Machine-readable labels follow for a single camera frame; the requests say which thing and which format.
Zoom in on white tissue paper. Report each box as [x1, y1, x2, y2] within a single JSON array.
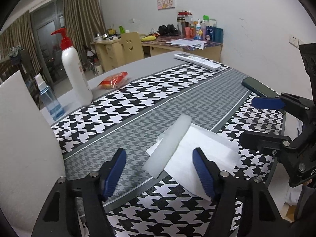
[[146, 123, 242, 202]]

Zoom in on black smartphone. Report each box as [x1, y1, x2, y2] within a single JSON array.
[[242, 76, 278, 98]]

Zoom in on white foam box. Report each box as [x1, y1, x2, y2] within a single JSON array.
[[1, 72, 65, 233]]

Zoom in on houndstooth table cloth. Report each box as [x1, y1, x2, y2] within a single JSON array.
[[52, 64, 284, 236]]

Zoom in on white remote control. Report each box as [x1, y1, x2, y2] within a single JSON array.
[[174, 53, 221, 71]]

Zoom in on white foam strip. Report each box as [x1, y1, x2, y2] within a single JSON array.
[[143, 115, 192, 178]]

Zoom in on papers on desk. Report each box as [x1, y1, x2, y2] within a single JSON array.
[[166, 39, 208, 50]]

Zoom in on toiletry bottles group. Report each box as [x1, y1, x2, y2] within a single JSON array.
[[177, 11, 224, 43]]

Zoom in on red snack packet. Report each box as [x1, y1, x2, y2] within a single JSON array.
[[98, 72, 128, 89]]

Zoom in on white pump lotion bottle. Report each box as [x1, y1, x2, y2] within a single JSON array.
[[51, 27, 93, 106]]

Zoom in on yellow banana toy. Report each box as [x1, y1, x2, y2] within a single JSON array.
[[141, 35, 156, 42]]

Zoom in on wooden smiley chair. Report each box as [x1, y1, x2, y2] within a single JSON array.
[[121, 32, 145, 64]]

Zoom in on wooden desk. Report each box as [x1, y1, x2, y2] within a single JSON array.
[[91, 38, 222, 72]]

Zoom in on left brown curtain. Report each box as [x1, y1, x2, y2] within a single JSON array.
[[1, 11, 41, 75]]

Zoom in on brown curtain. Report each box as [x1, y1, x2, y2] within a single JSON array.
[[1, 11, 41, 75], [63, 0, 105, 61]]

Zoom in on right brown curtain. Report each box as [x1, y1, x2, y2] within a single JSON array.
[[63, 0, 105, 61]]

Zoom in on glass balcony door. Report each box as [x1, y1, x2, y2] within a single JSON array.
[[30, 0, 67, 86]]

